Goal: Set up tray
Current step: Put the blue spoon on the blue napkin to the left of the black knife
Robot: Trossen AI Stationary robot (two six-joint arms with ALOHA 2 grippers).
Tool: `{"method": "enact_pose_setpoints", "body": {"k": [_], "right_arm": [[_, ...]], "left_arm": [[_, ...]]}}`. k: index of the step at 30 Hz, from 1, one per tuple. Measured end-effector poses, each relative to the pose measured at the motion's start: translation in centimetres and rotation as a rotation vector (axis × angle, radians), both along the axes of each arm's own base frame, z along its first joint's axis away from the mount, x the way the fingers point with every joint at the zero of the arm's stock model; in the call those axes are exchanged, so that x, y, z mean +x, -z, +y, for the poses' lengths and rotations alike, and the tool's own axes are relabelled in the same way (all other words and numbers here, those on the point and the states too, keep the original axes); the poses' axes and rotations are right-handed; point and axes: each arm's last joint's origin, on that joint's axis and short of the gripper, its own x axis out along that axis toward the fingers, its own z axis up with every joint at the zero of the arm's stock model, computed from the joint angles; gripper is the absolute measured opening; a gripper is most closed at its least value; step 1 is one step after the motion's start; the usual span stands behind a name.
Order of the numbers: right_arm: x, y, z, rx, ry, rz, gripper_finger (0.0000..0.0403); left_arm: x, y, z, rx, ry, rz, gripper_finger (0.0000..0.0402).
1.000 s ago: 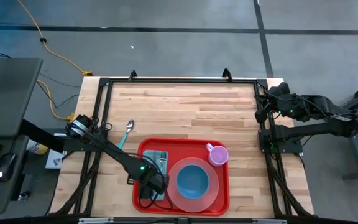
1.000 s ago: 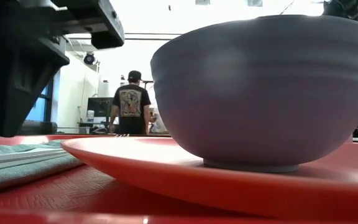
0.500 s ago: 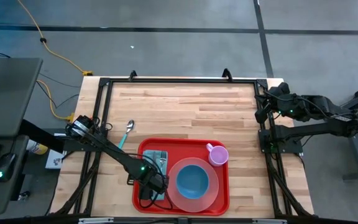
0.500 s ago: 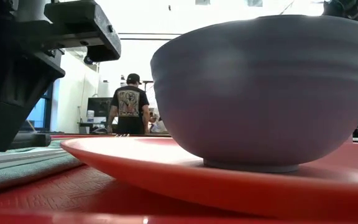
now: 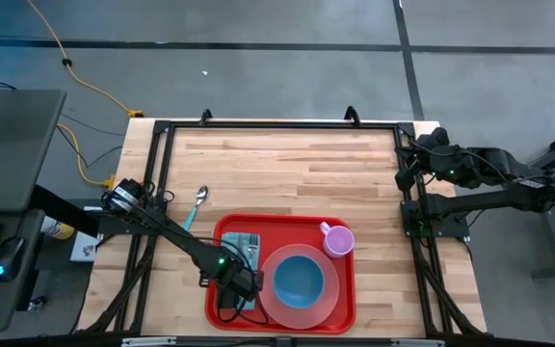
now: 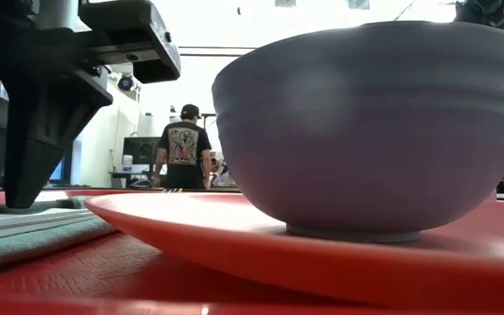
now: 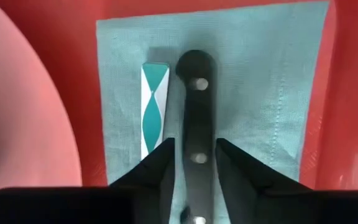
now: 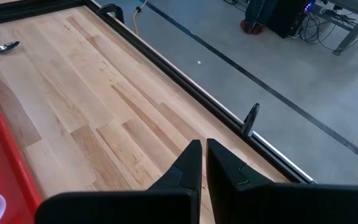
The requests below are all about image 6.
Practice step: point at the black computer monitor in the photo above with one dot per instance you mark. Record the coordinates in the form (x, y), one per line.
(140, 151)

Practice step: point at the red plastic tray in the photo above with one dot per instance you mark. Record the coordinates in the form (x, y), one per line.
(81, 280)

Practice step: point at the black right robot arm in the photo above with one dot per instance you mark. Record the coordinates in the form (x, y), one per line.
(488, 13)

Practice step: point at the pink plastic plate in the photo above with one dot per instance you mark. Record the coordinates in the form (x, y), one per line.
(234, 245)

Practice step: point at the black aluminium table frame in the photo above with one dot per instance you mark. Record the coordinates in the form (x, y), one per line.
(217, 189)

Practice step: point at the teal cloth napkin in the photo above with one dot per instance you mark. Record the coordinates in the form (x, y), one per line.
(24, 249)

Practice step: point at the large dark-framed window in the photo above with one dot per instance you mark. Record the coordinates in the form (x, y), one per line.
(57, 172)

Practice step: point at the blue-grey bowl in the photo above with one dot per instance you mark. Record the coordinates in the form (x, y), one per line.
(366, 131)

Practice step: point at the white plastic container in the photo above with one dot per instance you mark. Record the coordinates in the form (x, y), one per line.
(127, 163)

